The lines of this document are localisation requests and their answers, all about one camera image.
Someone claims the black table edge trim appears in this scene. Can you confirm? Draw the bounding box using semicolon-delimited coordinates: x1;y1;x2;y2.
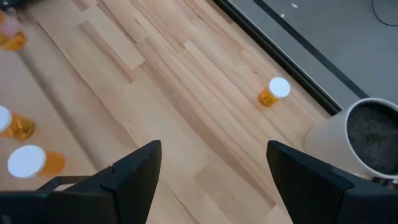
212;0;345;116

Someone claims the orange pill bottle grey label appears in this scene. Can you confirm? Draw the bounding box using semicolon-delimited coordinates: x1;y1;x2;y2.
7;144;66;179

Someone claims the black floor cable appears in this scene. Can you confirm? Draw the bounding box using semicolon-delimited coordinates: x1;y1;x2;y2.
371;0;398;27

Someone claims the white plant pot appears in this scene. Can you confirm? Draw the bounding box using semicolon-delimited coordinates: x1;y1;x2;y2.
303;97;398;180

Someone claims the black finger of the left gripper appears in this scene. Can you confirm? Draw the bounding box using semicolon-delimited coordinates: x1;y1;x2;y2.
267;139;398;224
0;139;162;224

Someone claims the orange pill bottle white cap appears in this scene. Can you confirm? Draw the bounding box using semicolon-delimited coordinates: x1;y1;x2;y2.
257;77;292;108
0;105;37;141
0;14;28;52

